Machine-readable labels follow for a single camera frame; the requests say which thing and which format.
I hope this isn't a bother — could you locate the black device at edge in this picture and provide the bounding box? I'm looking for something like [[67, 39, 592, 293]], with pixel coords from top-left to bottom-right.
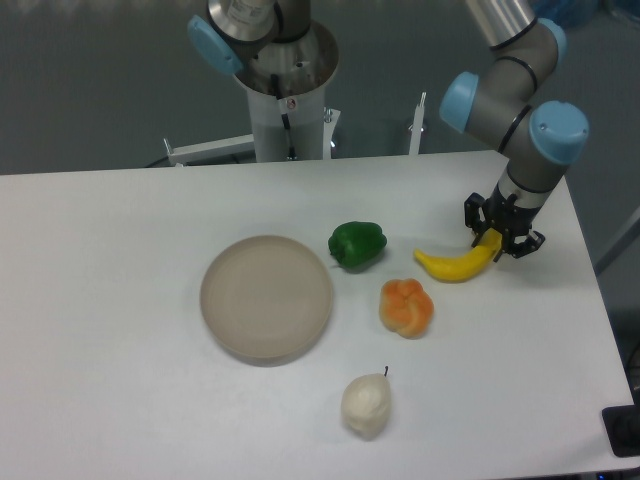
[[602, 405, 639, 458]]

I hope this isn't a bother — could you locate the white pear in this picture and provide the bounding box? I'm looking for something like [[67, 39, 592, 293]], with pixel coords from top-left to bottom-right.
[[340, 365, 393, 441]]

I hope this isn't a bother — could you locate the green bell pepper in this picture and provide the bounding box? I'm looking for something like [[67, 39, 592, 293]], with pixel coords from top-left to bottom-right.
[[328, 221, 387, 269]]

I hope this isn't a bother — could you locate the yellow banana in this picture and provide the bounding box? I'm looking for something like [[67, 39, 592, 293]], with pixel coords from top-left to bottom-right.
[[413, 229, 502, 282]]

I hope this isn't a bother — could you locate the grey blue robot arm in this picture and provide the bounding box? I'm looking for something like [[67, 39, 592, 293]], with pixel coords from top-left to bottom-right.
[[187, 1, 589, 258]]

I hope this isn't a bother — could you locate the grey metal frame leg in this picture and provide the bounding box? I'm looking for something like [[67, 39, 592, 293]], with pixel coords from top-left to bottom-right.
[[593, 207, 640, 276]]

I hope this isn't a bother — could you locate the beige round plate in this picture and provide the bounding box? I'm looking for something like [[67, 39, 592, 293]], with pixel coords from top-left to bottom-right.
[[199, 235, 333, 362]]

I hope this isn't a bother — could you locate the white metal bracket right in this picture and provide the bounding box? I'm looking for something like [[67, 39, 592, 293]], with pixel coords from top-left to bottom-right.
[[408, 91, 427, 155]]

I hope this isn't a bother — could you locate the white metal bracket left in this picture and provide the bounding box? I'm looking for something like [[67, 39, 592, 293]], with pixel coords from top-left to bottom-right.
[[163, 134, 254, 166]]

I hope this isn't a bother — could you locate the orange bread roll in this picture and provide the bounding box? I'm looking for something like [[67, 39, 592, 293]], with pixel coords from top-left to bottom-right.
[[379, 278, 435, 339]]

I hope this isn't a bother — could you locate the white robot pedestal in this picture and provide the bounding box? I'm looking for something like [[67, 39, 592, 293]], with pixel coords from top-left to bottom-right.
[[236, 21, 339, 163]]

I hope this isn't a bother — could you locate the black pedestal cable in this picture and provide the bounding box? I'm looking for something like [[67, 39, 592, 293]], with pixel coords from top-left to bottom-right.
[[269, 73, 299, 162]]

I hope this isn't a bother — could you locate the white metal bracket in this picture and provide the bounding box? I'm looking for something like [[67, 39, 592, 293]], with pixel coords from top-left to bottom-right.
[[163, 134, 254, 166], [408, 91, 427, 155]]

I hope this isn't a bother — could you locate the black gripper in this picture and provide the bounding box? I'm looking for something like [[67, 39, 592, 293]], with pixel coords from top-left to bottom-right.
[[464, 186, 545, 262]]

